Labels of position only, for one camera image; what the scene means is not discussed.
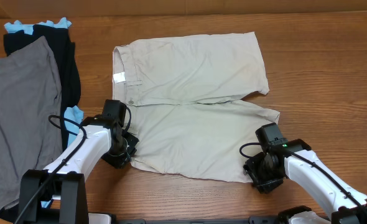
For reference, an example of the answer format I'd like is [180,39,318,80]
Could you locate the beige cotton shorts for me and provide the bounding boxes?
[112,32,280,183]

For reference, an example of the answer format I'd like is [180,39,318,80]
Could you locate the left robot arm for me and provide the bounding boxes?
[15,100,139,223]

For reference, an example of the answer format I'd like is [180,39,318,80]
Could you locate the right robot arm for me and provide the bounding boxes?
[243,123,367,224]

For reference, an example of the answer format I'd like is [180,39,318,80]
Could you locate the light blue garment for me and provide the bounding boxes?
[0,24,81,209]

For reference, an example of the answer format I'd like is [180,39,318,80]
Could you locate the grey garment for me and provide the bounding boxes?
[0,37,62,210]

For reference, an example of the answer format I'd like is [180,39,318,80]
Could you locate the black garment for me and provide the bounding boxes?
[0,25,81,222]

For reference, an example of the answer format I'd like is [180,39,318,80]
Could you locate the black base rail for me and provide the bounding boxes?
[111,216,279,224]

